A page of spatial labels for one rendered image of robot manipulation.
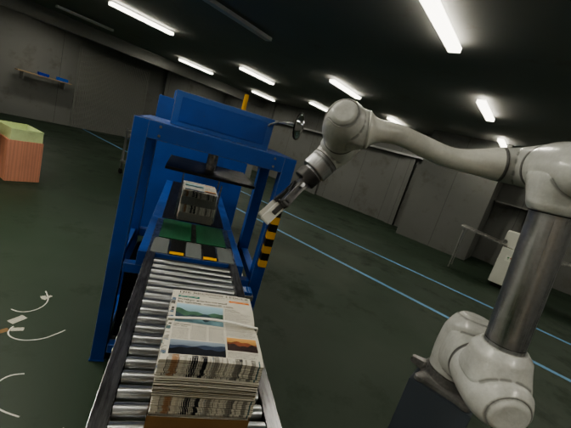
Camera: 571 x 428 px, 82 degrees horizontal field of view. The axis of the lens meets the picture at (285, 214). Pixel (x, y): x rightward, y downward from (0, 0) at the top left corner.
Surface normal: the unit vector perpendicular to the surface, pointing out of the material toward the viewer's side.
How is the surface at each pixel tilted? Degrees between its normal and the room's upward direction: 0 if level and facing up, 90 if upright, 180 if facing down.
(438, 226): 90
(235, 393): 90
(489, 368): 74
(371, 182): 90
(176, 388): 90
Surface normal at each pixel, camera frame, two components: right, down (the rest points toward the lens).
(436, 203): -0.62, 0.00
